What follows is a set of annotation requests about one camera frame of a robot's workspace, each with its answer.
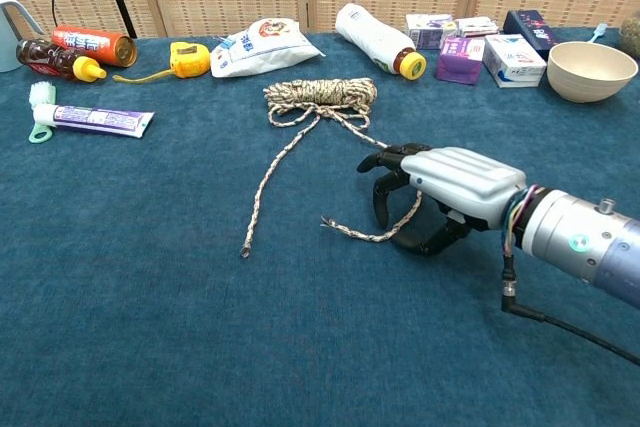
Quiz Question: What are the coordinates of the yellow tape measure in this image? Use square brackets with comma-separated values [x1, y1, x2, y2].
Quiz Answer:
[112, 41, 212, 84]

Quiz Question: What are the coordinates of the blue felt table mat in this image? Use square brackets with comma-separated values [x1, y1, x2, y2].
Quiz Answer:
[0, 26, 640, 427]

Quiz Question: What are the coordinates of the red orange drink can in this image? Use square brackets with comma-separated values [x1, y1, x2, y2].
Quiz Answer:
[51, 25, 138, 69]

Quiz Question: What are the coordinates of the light blue spoon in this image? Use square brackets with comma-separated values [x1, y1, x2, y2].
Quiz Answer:
[585, 21, 610, 44]

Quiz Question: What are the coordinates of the white plastic pitcher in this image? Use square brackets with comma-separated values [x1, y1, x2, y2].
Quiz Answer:
[0, 0, 46, 73]

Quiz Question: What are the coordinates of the dark blue box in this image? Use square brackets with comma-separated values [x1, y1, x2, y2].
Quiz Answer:
[502, 9, 560, 61]

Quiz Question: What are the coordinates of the small purple box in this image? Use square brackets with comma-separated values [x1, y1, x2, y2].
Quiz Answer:
[435, 35, 486, 86]

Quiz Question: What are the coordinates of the green white brush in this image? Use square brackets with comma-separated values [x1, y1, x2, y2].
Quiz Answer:
[27, 81, 58, 144]

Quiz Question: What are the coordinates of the white salt bag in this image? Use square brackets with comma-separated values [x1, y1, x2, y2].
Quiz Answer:
[209, 17, 326, 79]

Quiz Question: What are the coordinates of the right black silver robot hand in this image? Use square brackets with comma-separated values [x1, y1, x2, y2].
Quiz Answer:
[356, 142, 528, 257]

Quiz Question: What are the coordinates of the white blue box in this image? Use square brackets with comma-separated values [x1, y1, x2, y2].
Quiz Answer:
[482, 33, 548, 89]

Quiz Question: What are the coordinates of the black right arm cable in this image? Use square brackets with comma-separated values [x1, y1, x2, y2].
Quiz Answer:
[501, 251, 640, 367]

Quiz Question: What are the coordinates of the beige bowl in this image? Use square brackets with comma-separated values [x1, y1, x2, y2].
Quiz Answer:
[546, 41, 640, 104]

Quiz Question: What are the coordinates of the white purple toothpaste tube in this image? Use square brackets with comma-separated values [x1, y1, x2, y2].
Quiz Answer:
[32, 103, 156, 139]

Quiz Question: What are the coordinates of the beige braided rope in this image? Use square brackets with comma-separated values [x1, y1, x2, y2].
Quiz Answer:
[241, 77, 424, 259]

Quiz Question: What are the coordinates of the white purple carton box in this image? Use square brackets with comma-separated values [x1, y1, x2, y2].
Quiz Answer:
[404, 12, 459, 51]

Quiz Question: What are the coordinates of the white bottle yellow cap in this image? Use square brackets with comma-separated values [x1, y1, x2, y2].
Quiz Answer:
[334, 2, 428, 81]

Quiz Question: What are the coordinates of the white tissue packet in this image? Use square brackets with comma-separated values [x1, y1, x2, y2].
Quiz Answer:
[454, 16, 500, 39]

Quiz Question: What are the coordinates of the brown tea bottle yellow cap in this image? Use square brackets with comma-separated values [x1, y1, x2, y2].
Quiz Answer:
[15, 39, 108, 84]

